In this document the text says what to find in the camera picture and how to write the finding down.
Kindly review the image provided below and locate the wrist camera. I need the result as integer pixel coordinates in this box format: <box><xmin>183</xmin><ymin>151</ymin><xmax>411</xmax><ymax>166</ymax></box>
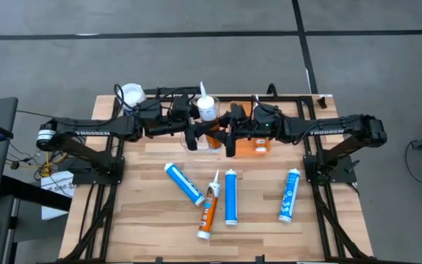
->
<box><xmin>229</xmin><ymin>103</ymin><xmax>249</xmax><ymax>128</ymax></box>
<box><xmin>172</xmin><ymin>94</ymin><xmax>192</xmax><ymax>121</ymax></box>

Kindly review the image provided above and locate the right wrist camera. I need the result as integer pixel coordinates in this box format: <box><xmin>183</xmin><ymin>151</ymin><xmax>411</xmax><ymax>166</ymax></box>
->
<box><xmin>229</xmin><ymin>103</ymin><xmax>249</xmax><ymax>128</ymax></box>

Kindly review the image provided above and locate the Lysol wipes canister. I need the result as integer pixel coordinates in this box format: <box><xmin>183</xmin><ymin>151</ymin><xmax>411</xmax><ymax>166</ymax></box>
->
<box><xmin>120</xmin><ymin>83</ymin><xmax>148</xmax><ymax>115</ymax></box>

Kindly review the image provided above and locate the black table frame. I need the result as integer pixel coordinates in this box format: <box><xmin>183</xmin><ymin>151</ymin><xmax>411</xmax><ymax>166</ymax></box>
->
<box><xmin>63</xmin><ymin>86</ymin><xmax>375</xmax><ymax>264</ymax></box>

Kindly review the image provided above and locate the white paper sheet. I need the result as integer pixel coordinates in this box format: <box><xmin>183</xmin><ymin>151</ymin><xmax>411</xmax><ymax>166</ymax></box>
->
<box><xmin>40</xmin><ymin>171</ymin><xmax>76</xmax><ymax>221</ymax></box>

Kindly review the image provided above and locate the dark side desk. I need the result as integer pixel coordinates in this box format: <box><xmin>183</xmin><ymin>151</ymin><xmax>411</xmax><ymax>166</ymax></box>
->
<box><xmin>0</xmin><ymin>175</ymin><xmax>73</xmax><ymax>264</ymax></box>

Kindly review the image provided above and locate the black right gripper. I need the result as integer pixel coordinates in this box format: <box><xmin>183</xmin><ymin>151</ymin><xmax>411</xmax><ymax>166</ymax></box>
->
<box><xmin>216</xmin><ymin>109</ymin><xmax>262</xmax><ymax>158</ymax></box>

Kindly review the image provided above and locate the translucent orange plastic bin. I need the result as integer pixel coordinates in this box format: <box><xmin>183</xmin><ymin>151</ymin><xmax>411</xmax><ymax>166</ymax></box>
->
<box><xmin>228</xmin><ymin>99</ymin><xmax>272</xmax><ymax>158</ymax></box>

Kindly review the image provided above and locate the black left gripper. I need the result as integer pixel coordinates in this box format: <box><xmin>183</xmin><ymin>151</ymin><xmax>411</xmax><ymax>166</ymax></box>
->
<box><xmin>160</xmin><ymin>118</ymin><xmax>220</xmax><ymax>152</ymax></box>

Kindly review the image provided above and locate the blue silicone tube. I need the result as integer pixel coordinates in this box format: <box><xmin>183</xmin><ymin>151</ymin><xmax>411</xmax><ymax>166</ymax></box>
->
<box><xmin>163</xmin><ymin>161</ymin><xmax>206</xmax><ymax>207</ymax></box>
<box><xmin>278</xmin><ymin>168</ymin><xmax>302</xmax><ymax>224</ymax></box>
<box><xmin>225</xmin><ymin>168</ymin><xmax>239</xmax><ymax>226</ymax></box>

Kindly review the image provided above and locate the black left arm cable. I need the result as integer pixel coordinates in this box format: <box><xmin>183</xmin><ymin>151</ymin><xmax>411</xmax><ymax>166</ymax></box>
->
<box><xmin>113</xmin><ymin>83</ymin><xmax>200</xmax><ymax>122</ymax></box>

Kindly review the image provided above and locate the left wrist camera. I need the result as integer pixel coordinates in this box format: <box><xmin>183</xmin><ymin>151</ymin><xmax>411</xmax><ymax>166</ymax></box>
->
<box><xmin>172</xmin><ymin>94</ymin><xmax>192</xmax><ymax>121</ymax></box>

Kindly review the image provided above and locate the yellow cable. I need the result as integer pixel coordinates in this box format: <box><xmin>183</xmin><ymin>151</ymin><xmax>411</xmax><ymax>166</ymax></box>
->
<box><xmin>37</xmin><ymin>152</ymin><xmax>68</xmax><ymax>177</ymax></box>

